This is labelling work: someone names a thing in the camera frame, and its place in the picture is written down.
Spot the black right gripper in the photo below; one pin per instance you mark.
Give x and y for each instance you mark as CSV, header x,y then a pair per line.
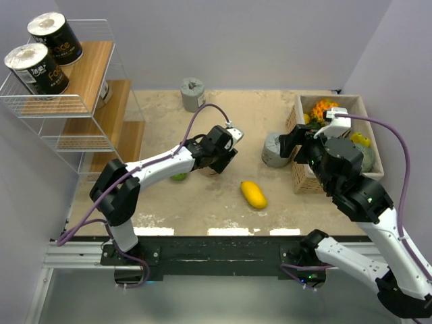
x,y
288,142

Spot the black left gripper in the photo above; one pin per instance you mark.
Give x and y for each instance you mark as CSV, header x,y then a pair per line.
x,y
219,167

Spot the brown paper towel roll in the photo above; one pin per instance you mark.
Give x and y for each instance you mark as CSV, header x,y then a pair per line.
x,y
212,170
105,95

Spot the grey paper towel roll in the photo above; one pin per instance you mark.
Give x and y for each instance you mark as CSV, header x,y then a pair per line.
x,y
193,94
271,151

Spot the black paper towel roll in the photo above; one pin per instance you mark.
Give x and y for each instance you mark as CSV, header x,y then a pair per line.
x,y
53,30
33,65

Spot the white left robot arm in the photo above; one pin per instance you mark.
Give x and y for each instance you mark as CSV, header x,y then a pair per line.
x,y
118,187

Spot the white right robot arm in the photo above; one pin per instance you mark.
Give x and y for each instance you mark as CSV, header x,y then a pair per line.
x,y
402,282

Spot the yellow lemon toy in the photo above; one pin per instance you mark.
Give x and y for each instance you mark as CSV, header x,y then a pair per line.
x,y
307,118

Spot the orange pineapple toy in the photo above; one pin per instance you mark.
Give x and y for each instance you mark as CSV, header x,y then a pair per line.
x,y
316,115

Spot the green guava fruit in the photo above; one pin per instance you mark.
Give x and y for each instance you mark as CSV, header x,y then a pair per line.
x,y
179,177

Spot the wicker basket with liner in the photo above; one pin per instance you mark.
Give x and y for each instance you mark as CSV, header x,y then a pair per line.
x,y
305,181

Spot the yellow mango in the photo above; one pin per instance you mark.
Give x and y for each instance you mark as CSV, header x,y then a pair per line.
x,y
253,195

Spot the yellow pepper toy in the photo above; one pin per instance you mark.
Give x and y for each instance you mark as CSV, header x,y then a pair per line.
x,y
358,138

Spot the green melon toy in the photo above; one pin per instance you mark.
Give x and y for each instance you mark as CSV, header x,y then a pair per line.
x,y
368,157

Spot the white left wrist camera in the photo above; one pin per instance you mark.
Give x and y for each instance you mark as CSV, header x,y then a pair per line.
x,y
235,133

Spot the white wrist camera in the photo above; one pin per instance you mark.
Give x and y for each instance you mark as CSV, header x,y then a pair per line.
x,y
337,123
235,133

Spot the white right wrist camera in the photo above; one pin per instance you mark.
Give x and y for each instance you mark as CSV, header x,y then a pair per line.
x,y
337,123

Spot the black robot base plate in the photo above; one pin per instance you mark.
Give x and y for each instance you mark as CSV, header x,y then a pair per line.
x,y
267,256

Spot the white wire wooden shelf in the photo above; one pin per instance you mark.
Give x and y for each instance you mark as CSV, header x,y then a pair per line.
x,y
83,137

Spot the aluminium rail frame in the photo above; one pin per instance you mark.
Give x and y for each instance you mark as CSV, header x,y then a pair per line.
x,y
74,286

